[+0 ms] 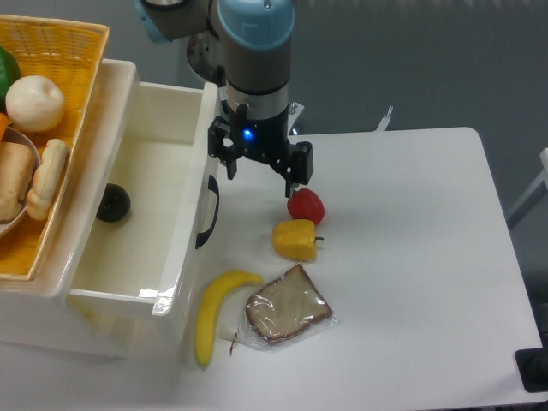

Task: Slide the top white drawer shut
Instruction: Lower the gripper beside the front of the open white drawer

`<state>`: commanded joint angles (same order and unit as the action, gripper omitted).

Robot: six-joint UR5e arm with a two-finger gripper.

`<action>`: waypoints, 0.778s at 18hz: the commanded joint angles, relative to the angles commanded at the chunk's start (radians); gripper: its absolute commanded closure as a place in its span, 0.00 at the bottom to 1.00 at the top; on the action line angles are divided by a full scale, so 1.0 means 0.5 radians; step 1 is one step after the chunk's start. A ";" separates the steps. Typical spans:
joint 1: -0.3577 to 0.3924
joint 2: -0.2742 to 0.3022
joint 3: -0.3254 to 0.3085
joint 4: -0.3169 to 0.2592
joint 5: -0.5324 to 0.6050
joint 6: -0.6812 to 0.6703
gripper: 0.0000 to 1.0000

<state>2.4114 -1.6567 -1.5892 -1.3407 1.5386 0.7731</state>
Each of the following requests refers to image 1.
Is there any grey plate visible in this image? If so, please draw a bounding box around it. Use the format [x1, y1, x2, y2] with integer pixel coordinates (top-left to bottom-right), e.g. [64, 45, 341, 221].
[1, 127, 41, 237]

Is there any white drawer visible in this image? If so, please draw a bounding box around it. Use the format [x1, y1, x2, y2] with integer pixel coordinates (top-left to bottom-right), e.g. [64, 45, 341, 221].
[70, 82, 218, 318]

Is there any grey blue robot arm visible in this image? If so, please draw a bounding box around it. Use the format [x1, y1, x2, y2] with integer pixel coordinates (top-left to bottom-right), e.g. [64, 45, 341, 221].
[134, 1, 313, 196]

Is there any white drawer cabinet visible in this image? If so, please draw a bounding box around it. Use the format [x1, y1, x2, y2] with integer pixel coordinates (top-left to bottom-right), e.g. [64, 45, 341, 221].
[1, 60, 218, 356]

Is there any yellow toy pepper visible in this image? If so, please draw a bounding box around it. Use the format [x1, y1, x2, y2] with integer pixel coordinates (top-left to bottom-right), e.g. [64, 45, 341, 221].
[271, 219, 322, 261]

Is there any yellow wicker basket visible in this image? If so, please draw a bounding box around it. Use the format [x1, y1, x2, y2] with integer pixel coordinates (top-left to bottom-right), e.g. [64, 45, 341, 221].
[1, 15, 109, 282]

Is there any bread slice in plastic bag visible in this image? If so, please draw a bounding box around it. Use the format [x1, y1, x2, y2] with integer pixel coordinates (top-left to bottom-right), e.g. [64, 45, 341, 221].
[217, 263, 338, 352]

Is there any white frame at right edge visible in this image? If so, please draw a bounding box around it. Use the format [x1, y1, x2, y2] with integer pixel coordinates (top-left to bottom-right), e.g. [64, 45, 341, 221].
[506, 148, 547, 230]

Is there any toy bread loaf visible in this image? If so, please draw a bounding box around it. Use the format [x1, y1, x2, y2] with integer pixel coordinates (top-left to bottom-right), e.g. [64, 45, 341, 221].
[0, 142, 36, 223]

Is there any orange toy piece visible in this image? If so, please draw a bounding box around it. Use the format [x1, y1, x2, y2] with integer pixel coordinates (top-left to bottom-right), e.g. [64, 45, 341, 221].
[0, 113, 11, 140]

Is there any black device at table edge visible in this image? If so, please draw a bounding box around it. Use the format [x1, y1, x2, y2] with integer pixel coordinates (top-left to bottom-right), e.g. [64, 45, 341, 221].
[515, 348, 547, 393]

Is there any red toy pepper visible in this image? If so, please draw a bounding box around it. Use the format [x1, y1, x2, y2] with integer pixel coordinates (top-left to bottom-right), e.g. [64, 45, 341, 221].
[287, 188, 325, 225]

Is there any yellow toy banana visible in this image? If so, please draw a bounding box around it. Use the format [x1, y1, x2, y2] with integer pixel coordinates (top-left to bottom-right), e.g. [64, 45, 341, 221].
[194, 270, 263, 368]

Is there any green toy pepper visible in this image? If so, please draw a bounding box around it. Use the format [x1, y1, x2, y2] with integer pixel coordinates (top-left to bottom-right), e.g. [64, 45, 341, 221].
[0, 47, 21, 112]

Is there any black toy ball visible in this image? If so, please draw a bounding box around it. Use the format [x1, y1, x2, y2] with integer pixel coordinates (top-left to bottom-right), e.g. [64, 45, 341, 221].
[96, 183, 131, 223]

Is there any toy croissant bread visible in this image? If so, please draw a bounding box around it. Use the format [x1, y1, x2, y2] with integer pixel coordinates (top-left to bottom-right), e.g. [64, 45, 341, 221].
[27, 139, 69, 221]

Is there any white round toy onion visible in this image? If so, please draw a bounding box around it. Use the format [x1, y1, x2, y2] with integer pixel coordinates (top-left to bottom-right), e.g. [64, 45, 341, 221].
[6, 75, 65, 133]

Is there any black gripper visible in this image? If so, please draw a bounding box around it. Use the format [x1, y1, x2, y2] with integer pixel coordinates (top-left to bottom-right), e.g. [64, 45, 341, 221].
[207, 104, 313, 198]

